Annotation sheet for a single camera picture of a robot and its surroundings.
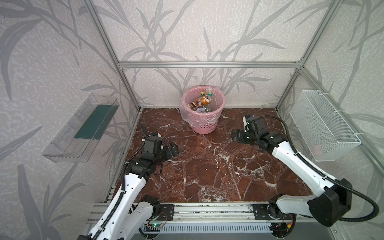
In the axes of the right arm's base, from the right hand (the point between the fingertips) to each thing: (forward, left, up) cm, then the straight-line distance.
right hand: (236, 130), depth 81 cm
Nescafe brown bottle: (+21, +19, +2) cm, 29 cm away
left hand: (-8, +34, -1) cm, 35 cm away
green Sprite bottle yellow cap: (+30, +19, +1) cm, 35 cm away
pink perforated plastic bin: (+11, +14, -14) cm, 23 cm away
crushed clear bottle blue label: (+20, +18, -4) cm, 27 cm away
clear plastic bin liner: (+10, +22, -1) cm, 24 cm away
